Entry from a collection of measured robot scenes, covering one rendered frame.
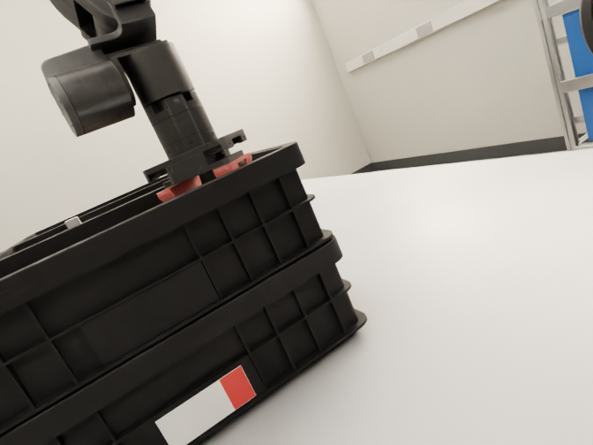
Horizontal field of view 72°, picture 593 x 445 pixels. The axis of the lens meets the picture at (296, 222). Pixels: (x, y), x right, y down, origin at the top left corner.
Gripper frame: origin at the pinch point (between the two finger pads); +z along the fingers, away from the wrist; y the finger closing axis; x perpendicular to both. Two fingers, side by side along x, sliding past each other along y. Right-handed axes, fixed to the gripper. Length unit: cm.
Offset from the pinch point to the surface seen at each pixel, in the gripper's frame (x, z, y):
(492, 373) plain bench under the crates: -10.3, 17.3, 21.8
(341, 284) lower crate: -0.3, 10.6, 9.5
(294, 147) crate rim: -0.8, -5.4, 10.7
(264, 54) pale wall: 360, -67, -80
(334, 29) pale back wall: 400, -64, -15
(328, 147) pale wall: 382, 39, -59
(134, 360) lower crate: -15.2, 5.4, -6.0
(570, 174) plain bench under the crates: 30, 17, 42
